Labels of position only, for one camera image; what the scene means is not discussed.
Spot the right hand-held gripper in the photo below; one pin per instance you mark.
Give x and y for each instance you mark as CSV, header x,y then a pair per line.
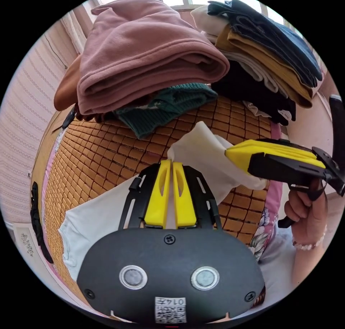
x,y
285,168

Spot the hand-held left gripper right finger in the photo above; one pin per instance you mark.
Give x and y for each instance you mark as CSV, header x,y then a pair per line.
x,y
184,199

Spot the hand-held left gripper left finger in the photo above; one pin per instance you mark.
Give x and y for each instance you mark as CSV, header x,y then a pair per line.
x,y
157,197

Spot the white long sleeve shirt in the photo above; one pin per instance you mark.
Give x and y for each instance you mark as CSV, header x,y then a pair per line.
x,y
204,156

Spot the person's right forearm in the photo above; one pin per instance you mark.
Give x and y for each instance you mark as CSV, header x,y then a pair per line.
x,y
312,261

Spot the person's right hand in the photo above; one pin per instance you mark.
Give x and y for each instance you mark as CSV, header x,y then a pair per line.
x,y
307,213

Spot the bed with woven mat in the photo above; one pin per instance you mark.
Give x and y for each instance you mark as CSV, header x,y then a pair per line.
x,y
107,156

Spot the pile of clothes with jeans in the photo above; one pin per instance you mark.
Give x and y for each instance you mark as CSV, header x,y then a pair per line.
x,y
264,54

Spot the person's body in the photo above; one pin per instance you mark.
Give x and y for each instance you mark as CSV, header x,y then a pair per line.
x,y
277,269

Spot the pile of clothes with pink sweater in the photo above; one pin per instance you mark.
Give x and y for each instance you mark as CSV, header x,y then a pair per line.
x,y
140,54

